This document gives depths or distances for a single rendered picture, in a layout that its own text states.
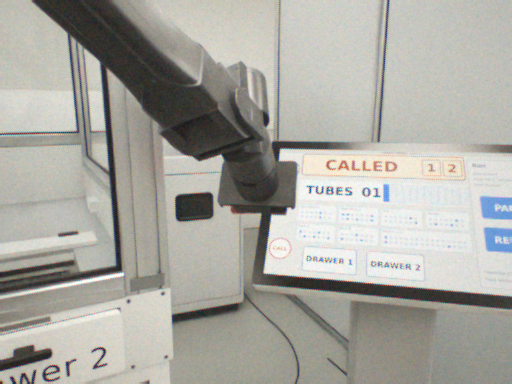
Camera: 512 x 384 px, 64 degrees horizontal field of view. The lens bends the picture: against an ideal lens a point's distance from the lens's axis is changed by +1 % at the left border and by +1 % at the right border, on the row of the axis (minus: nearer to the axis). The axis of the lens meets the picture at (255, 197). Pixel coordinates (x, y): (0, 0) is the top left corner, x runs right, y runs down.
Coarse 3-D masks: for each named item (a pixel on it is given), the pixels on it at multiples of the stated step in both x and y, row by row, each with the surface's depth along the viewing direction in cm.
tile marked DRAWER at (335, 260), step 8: (304, 248) 73; (312, 248) 73; (320, 248) 73; (328, 248) 73; (336, 248) 72; (344, 248) 72; (304, 256) 73; (312, 256) 72; (320, 256) 72; (328, 256) 72; (336, 256) 72; (344, 256) 71; (352, 256) 71; (304, 264) 72; (312, 264) 72; (320, 264) 71; (328, 264) 71; (336, 264) 71; (344, 264) 71; (352, 264) 70; (328, 272) 71; (336, 272) 70; (344, 272) 70; (352, 272) 70
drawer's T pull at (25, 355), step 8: (32, 344) 63; (16, 352) 61; (24, 352) 61; (32, 352) 61; (40, 352) 61; (48, 352) 61; (0, 360) 59; (8, 360) 59; (16, 360) 59; (24, 360) 59; (32, 360) 60; (40, 360) 61; (0, 368) 58; (8, 368) 59
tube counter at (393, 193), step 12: (360, 192) 77; (372, 192) 76; (384, 192) 76; (396, 192) 75; (408, 192) 75; (420, 192) 75; (432, 192) 74; (444, 192) 74; (456, 192) 74; (408, 204) 74; (420, 204) 74; (432, 204) 73; (444, 204) 73; (456, 204) 72; (468, 204) 72
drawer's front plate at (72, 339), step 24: (120, 312) 70; (0, 336) 62; (24, 336) 62; (48, 336) 64; (72, 336) 66; (96, 336) 68; (120, 336) 70; (48, 360) 65; (96, 360) 68; (120, 360) 70
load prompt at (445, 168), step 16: (304, 160) 82; (320, 160) 81; (336, 160) 81; (352, 160) 80; (368, 160) 80; (384, 160) 79; (400, 160) 78; (416, 160) 78; (432, 160) 77; (448, 160) 77; (464, 160) 76; (352, 176) 79; (368, 176) 78; (384, 176) 77; (400, 176) 77; (416, 176) 76; (432, 176) 76; (448, 176) 75; (464, 176) 75
